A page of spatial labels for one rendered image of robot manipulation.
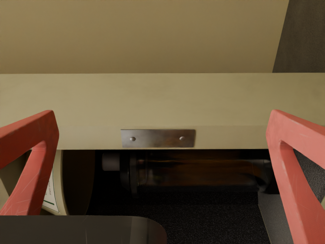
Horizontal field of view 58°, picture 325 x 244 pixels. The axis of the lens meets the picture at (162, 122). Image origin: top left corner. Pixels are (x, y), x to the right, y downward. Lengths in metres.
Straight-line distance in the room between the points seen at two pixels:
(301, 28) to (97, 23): 0.41
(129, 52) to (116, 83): 0.36
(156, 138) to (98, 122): 0.06
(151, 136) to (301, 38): 0.40
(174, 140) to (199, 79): 0.10
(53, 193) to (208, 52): 0.48
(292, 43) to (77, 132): 0.48
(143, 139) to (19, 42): 0.53
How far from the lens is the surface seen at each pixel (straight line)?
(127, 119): 0.29
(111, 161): 0.44
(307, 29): 0.60
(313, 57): 0.57
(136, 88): 0.34
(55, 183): 0.38
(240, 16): 0.70
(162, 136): 0.28
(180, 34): 0.69
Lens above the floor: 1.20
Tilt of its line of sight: level
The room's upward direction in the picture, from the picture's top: 90 degrees counter-clockwise
